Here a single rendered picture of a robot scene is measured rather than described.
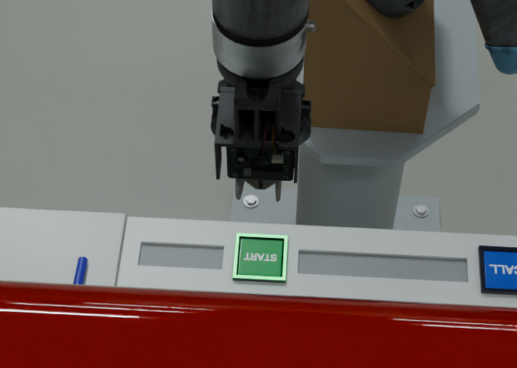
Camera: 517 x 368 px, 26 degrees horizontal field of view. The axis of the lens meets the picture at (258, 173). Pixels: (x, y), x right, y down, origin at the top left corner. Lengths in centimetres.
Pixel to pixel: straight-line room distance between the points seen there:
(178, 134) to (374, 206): 91
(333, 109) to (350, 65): 9
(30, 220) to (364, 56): 45
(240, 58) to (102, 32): 188
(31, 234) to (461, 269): 46
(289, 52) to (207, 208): 154
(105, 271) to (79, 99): 144
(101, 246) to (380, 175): 55
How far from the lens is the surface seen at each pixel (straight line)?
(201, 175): 245
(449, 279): 121
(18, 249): 122
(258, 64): 87
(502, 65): 127
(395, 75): 140
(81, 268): 119
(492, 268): 121
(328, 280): 119
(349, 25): 133
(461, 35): 161
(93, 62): 267
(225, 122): 94
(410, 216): 238
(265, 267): 119
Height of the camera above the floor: 198
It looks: 54 degrees down
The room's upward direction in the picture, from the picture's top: straight up
